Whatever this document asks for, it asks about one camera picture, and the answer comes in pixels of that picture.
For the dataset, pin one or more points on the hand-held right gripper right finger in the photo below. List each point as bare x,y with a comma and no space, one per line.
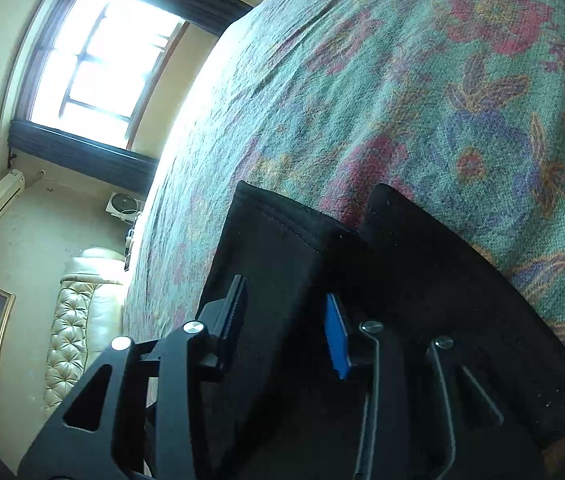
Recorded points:
337,340

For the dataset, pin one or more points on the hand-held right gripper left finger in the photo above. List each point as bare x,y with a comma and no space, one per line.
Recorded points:
231,320

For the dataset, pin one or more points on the black pants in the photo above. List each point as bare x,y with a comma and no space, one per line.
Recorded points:
282,240

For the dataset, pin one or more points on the cream tufted leather headboard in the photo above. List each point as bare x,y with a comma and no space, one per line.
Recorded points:
75,320

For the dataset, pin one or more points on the white box fan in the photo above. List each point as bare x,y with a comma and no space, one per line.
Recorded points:
122,206

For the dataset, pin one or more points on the floral bedspread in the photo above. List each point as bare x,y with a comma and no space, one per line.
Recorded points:
362,85

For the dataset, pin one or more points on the white air conditioner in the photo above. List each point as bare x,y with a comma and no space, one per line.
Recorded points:
2,195

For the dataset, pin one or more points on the window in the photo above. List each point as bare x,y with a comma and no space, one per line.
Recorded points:
102,60

